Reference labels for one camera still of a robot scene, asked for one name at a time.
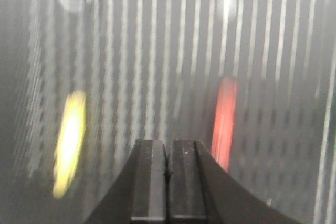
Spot black perforated pegboard panel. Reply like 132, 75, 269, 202
1, 0, 335, 223

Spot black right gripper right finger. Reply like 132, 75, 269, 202
167, 140, 296, 223

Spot red knob switch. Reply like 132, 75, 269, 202
211, 78, 237, 172

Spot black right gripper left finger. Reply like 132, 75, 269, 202
86, 140, 166, 223

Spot yellow knob switch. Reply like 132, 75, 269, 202
52, 90, 86, 199

